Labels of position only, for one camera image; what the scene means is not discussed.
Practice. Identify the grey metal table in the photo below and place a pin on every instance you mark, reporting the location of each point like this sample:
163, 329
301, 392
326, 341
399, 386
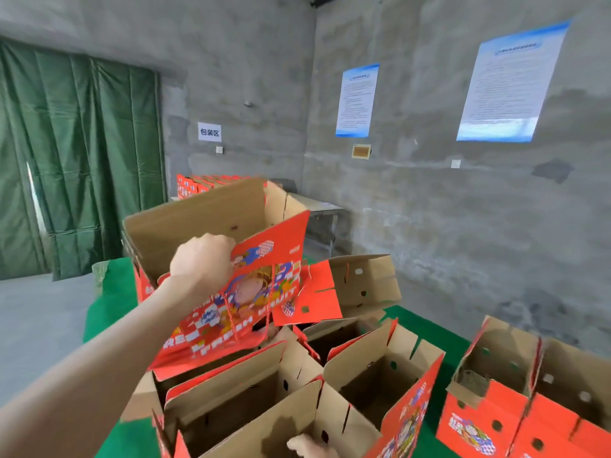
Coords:
315, 207

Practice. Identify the green curtain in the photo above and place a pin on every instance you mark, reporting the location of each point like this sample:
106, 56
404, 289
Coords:
76, 157

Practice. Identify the small white wall sign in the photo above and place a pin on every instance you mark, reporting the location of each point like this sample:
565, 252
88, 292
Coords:
209, 131

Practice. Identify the red cardboard box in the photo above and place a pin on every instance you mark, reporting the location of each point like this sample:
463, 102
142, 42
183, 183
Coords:
477, 415
563, 424
191, 219

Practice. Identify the person's left hand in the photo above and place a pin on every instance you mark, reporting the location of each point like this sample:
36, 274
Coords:
202, 264

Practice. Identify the orange wall plate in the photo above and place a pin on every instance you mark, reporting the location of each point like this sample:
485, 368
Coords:
361, 151

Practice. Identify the white blue wall poster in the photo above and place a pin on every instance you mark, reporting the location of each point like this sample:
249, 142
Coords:
511, 86
357, 100

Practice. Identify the person's left forearm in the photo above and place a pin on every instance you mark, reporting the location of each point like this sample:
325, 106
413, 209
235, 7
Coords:
86, 377

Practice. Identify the person's right hand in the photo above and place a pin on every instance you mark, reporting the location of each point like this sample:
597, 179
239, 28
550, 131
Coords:
310, 446

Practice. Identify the group of red boxes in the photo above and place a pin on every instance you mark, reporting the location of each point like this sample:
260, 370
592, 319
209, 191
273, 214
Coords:
286, 386

